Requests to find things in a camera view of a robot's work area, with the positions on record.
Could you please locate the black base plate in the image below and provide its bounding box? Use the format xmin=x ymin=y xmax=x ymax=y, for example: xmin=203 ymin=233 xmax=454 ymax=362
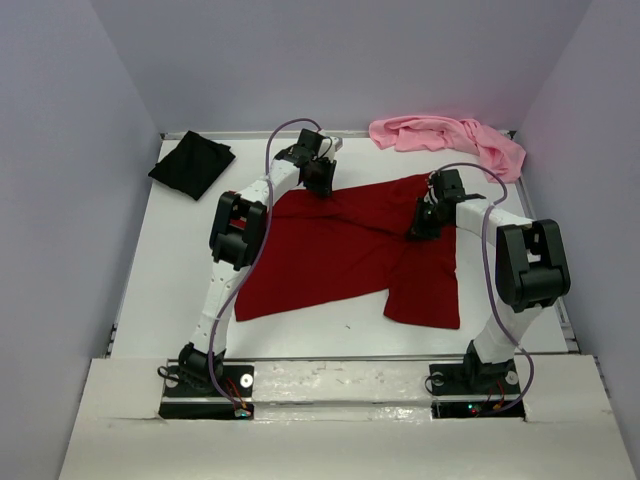
xmin=157 ymin=363 xmax=255 ymax=421
xmin=424 ymin=361 xmax=525 ymax=420

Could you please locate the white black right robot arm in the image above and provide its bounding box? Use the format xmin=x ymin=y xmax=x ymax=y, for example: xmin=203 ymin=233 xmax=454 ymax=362
xmin=407 ymin=163 xmax=571 ymax=396

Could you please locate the pink t shirt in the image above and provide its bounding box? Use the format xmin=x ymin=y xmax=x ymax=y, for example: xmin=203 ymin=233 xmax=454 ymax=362
xmin=368 ymin=115 xmax=526 ymax=183

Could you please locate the red t shirt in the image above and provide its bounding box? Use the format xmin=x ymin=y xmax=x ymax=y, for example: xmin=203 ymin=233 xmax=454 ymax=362
xmin=235 ymin=174 xmax=460 ymax=330

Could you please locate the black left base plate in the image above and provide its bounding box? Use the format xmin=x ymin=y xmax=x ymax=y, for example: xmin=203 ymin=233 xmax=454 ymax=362
xmin=157 ymin=363 xmax=255 ymax=421

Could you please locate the black folded t shirt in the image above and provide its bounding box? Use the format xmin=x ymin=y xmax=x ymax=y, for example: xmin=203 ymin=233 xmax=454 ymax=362
xmin=148 ymin=131 xmax=236 ymax=201

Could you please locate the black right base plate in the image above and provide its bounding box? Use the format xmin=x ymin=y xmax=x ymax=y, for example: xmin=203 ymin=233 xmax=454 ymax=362
xmin=424 ymin=361 xmax=525 ymax=420

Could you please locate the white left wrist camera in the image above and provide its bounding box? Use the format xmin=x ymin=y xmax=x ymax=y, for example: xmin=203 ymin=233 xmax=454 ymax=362
xmin=318 ymin=136 xmax=343 ymax=160

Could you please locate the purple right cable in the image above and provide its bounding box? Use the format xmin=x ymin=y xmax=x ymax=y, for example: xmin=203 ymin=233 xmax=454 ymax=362
xmin=427 ymin=162 xmax=536 ymax=414

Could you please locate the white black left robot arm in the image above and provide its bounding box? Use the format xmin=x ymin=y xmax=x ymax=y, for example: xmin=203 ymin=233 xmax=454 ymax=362
xmin=178 ymin=129 xmax=343 ymax=402

